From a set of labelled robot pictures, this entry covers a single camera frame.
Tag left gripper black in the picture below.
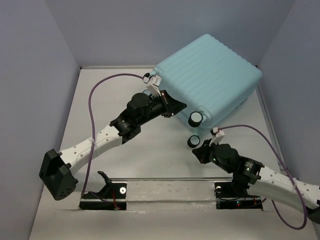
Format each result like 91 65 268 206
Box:
137 90 187 126

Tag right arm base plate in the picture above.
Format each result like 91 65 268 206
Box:
213 181 263 210

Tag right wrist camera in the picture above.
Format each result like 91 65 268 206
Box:
209 127 225 146

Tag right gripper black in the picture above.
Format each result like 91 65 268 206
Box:
191 137 232 173

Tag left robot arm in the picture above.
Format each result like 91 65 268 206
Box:
39 90 187 201

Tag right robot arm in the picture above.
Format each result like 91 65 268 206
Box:
192 140 320 224

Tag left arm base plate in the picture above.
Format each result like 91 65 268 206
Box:
79 171 127 211

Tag light blue hard-shell suitcase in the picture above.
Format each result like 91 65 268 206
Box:
149 33 263 148

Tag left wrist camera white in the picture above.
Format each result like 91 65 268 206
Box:
142 73 162 97

